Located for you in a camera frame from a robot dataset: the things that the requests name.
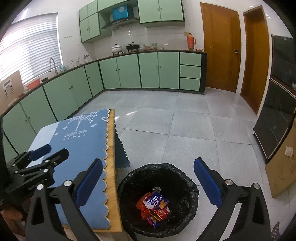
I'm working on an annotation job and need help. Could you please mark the chrome faucet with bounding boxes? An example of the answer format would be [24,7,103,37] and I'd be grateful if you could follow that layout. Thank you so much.
[49,58,58,75]

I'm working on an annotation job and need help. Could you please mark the brown wooden door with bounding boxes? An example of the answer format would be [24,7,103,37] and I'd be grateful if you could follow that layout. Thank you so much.
[201,3,241,92]
[241,6,269,113]

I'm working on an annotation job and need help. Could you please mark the white pot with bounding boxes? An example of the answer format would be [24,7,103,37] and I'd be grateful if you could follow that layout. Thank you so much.
[111,44,123,55]

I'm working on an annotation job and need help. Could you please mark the black glass cabinet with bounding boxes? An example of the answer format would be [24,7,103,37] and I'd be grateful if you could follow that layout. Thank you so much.
[253,35,295,163]

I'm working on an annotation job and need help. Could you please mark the cardboard box on floor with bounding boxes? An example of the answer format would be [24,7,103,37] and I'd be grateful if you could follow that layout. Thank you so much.
[265,123,296,198]

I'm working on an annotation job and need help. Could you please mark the blue snack bag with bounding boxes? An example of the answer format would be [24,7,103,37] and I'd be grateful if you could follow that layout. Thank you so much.
[144,191,169,209]

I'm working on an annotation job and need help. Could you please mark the blue tablecloth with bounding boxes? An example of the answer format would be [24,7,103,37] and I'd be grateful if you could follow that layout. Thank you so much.
[25,108,132,230]

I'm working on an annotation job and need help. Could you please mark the range hood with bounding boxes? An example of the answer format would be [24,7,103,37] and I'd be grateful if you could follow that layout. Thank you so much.
[102,17,139,31]

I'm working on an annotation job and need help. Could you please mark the black trash bin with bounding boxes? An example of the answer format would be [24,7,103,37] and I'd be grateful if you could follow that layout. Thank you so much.
[117,163,199,240]

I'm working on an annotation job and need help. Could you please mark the left hand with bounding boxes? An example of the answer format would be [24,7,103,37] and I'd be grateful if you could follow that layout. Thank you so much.
[1,207,25,237]

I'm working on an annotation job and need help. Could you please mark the window blinds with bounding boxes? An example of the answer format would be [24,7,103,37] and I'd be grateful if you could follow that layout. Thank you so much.
[1,13,63,83]

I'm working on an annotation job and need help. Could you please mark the red basin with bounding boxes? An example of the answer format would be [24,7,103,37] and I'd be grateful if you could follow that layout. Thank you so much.
[27,78,41,90]

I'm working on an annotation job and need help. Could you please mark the green lower kitchen cabinets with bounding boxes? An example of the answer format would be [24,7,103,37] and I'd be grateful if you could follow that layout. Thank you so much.
[3,50,207,160]

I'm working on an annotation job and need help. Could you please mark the green upper wall cabinets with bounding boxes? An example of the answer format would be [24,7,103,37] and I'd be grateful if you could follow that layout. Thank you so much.
[78,0,185,44]

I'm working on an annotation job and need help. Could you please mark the orange foam net sleeve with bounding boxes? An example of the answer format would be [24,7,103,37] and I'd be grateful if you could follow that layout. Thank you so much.
[136,192,151,220]

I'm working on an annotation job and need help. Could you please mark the cardboard sheet on counter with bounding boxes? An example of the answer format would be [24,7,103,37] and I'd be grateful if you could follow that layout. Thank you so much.
[0,70,25,113]

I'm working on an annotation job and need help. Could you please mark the wooden table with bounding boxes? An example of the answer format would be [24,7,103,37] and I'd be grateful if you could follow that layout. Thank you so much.
[62,109,122,233]

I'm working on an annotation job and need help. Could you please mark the orange thermos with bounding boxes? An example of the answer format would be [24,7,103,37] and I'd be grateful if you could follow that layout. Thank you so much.
[187,33,196,51]

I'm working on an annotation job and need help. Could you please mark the blue box above hood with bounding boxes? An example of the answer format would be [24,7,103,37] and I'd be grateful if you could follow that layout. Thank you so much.
[112,5,129,21]

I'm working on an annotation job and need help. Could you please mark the black wok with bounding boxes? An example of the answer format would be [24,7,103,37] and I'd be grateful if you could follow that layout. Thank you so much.
[125,42,140,53]

